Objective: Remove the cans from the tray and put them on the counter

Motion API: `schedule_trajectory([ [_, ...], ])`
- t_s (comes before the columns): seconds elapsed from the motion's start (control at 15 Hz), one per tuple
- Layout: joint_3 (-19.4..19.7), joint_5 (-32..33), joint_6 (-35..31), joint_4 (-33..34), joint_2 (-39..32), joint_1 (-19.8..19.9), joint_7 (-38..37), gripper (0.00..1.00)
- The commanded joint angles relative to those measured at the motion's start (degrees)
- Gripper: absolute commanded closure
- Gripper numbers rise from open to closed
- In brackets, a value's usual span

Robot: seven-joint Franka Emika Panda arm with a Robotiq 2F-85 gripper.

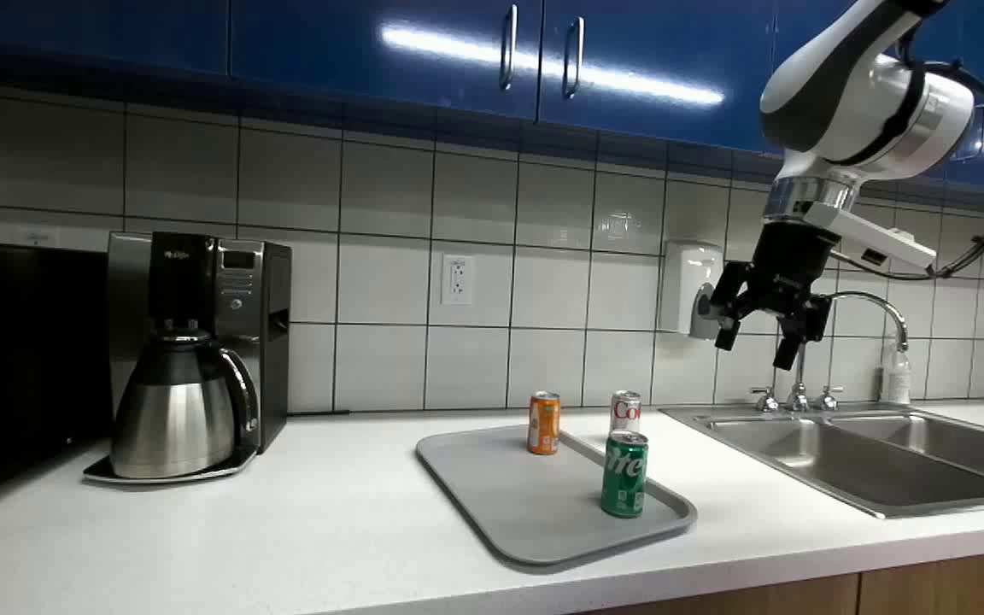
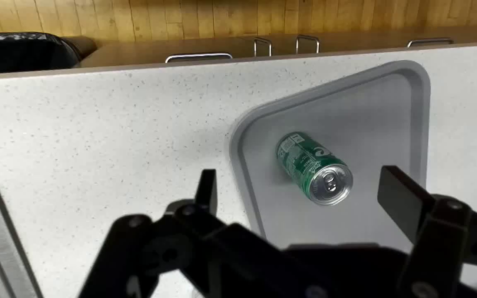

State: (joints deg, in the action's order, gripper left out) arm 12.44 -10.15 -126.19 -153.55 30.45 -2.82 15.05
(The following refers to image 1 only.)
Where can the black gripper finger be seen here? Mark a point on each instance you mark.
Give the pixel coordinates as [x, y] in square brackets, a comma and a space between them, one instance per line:
[729, 324]
[787, 348]

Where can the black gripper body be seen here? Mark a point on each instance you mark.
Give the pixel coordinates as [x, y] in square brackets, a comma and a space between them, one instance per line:
[776, 278]

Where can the green soda can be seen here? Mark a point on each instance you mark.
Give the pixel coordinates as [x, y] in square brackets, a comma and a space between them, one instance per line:
[624, 475]

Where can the orange soda can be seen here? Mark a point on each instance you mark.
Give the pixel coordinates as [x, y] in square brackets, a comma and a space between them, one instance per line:
[544, 421]

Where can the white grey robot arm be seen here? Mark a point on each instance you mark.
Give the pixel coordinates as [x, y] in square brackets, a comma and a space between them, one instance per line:
[844, 109]

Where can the grey plastic tray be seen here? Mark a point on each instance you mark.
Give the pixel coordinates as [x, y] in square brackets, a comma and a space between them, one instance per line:
[544, 511]

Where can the white soap dispenser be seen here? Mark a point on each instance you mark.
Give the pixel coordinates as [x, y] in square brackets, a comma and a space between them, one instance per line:
[688, 273]

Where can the chrome gooseneck faucet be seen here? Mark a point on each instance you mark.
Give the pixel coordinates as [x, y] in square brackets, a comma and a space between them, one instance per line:
[841, 368]

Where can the small bottle by faucet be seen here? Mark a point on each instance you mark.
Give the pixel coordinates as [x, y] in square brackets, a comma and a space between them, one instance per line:
[892, 377]

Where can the stainless steel double sink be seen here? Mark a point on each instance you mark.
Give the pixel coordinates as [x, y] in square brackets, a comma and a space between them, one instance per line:
[884, 463]

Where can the blue upper cabinets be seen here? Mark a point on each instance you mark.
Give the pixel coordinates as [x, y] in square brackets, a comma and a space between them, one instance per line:
[638, 69]

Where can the black steel coffee maker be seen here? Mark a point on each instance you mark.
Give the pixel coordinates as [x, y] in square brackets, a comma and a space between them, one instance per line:
[232, 290]

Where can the steel coffee carafe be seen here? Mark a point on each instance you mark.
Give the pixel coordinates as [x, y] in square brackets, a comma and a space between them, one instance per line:
[190, 409]

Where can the black microwave oven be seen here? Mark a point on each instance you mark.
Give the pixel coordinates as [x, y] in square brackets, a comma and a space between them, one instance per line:
[54, 352]

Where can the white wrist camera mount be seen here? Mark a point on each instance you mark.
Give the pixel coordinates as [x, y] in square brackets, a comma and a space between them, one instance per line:
[876, 241]

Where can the white wall outlet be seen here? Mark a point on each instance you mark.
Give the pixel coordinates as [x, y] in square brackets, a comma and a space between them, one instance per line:
[458, 278]

